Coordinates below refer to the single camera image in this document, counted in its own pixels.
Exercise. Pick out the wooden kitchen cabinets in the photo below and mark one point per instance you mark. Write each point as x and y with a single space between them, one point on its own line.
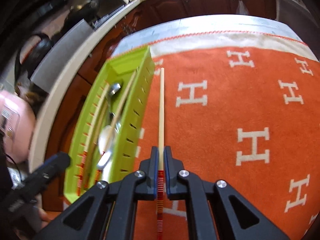
147 14

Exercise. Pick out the green plastic utensil tray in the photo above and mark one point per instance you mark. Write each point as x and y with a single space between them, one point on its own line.
116 69

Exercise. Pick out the white ceramic soup spoon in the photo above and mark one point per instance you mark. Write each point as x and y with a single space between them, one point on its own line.
106 139

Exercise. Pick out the large steel oval spoon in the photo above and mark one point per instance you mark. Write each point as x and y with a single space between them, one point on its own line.
113 89

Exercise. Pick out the cream chopstick red stripes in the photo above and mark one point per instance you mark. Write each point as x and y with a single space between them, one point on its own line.
160 183
89 135
117 115

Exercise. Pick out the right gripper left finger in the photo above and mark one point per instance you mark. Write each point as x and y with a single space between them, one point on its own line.
125 195

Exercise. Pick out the orange H-pattern blanket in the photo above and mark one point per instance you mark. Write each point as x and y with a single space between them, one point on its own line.
240 106

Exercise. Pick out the person's left hand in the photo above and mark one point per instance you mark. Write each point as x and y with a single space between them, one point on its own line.
41 218

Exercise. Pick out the pink rice cooker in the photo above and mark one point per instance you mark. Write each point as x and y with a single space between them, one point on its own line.
17 124

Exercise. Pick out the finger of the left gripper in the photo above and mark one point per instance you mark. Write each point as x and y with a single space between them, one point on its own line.
52 167

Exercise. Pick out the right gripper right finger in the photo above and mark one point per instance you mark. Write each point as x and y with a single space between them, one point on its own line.
187 186

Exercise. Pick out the large steel serving spoon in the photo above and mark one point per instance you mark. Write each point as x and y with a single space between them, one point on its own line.
104 159

